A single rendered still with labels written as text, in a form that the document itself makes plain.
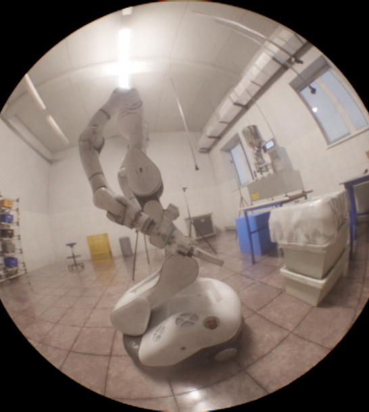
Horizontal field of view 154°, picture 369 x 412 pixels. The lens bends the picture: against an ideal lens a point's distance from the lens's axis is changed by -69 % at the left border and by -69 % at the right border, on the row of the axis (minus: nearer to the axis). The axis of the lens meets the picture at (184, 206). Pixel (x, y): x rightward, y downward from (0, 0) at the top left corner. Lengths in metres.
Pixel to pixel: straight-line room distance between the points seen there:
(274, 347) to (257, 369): 0.16
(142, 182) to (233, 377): 0.99
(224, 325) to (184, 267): 0.29
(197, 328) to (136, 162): 0.71
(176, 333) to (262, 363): 0.48
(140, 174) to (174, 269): 0.42
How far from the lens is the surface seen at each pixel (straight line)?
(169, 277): 0.58
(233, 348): 0.76
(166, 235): 0.39
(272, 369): 0.83
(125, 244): 4.32
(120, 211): 0.43
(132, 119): 0.83
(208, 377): 0.83
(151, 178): 0.58
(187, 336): 0.56
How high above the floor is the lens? 0.76
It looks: 6 degrees up
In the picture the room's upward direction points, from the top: 12 degrees counter-clockwise
